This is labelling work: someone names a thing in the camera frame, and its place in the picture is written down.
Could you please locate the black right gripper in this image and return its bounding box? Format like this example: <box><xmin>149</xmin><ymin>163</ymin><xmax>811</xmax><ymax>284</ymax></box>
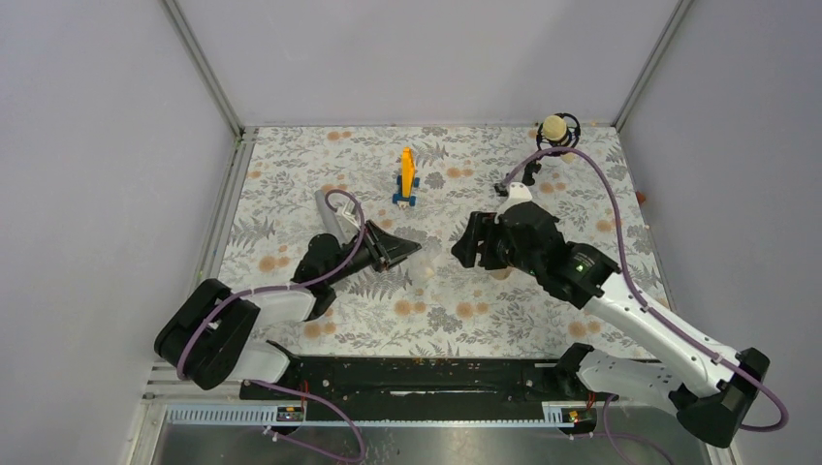
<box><xmin>450</xmin><ymin>210</ymin><xmax>542</xmax><ymax>277</ymax></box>

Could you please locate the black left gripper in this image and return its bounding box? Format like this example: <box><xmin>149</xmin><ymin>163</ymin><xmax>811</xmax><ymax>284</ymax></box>
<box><xmin>327</xmin><ymin>220</ymin><xmax>421</xmax><ymax>286</ymax></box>

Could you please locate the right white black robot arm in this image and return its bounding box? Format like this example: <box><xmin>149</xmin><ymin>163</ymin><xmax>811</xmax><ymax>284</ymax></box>
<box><xmin>451</xmin><ymin>201</ymin><xmax>770</xmax><ymax>448</ymax></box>

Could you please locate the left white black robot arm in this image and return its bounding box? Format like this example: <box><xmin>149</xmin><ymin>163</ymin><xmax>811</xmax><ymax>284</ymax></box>
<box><xmin>153</xmin><ymin>221</ymin><xmax>422</xmax><ymax>398</ymax></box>

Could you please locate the blue yellow toy block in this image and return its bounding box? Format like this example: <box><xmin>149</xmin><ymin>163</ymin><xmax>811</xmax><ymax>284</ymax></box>
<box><xmin>392</xmin><ymin>147</ymin><xmax>420</xmax><ymax>208</ymax></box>

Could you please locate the grey handheld microphone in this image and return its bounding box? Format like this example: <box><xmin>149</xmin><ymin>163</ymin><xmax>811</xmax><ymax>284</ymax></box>
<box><xmin>314</xmin><ymin>189</ymin><xmax>347</xmax><ymax>244</ymax></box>

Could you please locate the black microphone tripod stand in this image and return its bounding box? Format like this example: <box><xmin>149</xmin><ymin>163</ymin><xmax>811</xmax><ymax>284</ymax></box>
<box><xmin>522</xmin><ymin>156</ymin><xmax>543</xmax><ymax>186</ymax></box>

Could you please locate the floral patterned table mat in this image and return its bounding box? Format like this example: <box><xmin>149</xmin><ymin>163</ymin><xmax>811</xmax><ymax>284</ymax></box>
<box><xmin>219</xmin><ymin>126</ymin><xmax>648</xmax><ymax>358</ymax></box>

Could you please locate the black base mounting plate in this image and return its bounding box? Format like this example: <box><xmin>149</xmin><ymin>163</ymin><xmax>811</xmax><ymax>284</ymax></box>
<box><xmin>239</xmin><ymin>355</ymin><xmax>607</xmax><ymax>419</ymax></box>

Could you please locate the cream foam studio microphone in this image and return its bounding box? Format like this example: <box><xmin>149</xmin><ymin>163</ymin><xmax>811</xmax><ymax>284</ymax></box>
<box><xmin>535</xmin><ymin>112</ymin><xmax>582</xmax><ymax>150</ymax></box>

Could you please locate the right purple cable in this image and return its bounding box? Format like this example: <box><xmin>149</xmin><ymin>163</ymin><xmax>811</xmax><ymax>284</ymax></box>
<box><xmin>495</xmin><ymin>147</ymin><xmax>790</xmax><ymax>465</ymax></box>

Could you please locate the purple cable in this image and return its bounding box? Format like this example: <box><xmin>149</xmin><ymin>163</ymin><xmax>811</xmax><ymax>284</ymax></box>
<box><xmin>175</xmin><ymin>188</ymin><xmax>368</xmax><ymax>463</ymax></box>
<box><xmin>495</xmin><ymin>147</ymin><xmax>790</xmax><ymax>465</ymax></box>

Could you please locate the white slotted cable duct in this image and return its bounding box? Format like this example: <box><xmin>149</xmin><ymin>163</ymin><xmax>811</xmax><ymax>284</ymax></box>
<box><xmin>165</xmin><ymin>402</ymin><xmax>580</xmax><ymax>428</ymax></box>

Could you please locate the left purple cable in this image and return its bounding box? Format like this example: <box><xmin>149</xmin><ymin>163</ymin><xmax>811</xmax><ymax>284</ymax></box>
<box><xmin>175</xmin><ymin>188</ymin><xmax>368</xmax><ymax>463</ymax></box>

